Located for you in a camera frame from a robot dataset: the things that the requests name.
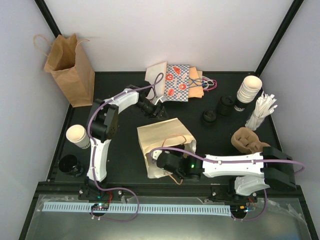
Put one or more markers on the left stack of paper cups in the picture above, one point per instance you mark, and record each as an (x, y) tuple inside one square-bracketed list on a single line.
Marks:
[(77, 135)]

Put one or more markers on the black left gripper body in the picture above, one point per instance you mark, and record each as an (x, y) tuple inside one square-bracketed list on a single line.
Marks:
[(152, 112)]

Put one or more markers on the cream paper bag with handles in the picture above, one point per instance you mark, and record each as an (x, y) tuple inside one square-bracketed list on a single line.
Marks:
[(168, 133)]

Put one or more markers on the light blue slotted cable duct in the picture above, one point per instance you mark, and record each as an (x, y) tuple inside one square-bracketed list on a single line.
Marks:
[(121, 208)]

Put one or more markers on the brown flat paper bag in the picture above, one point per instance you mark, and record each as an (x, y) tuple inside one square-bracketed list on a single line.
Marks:
[(195, 88)]

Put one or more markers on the glass of wrapped stirrers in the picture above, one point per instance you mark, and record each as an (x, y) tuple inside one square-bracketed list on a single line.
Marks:
[(264, 107)]

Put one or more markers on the white flat paper bag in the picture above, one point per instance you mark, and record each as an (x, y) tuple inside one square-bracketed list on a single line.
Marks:
[(151, 75)]

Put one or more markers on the black right frame post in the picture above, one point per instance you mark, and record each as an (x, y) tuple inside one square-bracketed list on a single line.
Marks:
[(286, 22)]

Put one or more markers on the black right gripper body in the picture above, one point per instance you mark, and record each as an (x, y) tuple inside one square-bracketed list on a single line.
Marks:
[(179, 175)]

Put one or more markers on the tall black lid stack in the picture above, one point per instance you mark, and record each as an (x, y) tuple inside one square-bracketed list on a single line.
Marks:
[(225, 105)]

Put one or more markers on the small circuit board with LEDs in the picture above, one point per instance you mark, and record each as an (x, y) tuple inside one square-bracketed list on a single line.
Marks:
[(100, 207)]

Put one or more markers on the standing brown paper bag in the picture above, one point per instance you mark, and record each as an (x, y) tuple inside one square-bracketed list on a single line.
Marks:
[(70, 67)]

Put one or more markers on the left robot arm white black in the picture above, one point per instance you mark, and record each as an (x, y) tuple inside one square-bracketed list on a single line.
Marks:
[(102, 126)]

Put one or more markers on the stack of white paper cups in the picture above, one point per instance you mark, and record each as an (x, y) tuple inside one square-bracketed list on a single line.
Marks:
[(247, 92)]

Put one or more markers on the blue checkered paper bag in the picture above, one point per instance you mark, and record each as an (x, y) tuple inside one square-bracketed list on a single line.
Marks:
[(176, 83)]

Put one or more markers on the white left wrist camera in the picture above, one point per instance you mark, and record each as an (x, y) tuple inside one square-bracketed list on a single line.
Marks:
[(159, 100)]

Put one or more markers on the black left frame post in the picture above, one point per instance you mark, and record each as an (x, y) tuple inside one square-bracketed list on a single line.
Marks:
[(46, 13)]

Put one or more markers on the black frame post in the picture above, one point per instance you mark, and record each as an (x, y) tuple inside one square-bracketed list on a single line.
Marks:
[(46, 13), (286, 22)]

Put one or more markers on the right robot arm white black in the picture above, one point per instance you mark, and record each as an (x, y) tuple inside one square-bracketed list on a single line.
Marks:
[(270, 168)]

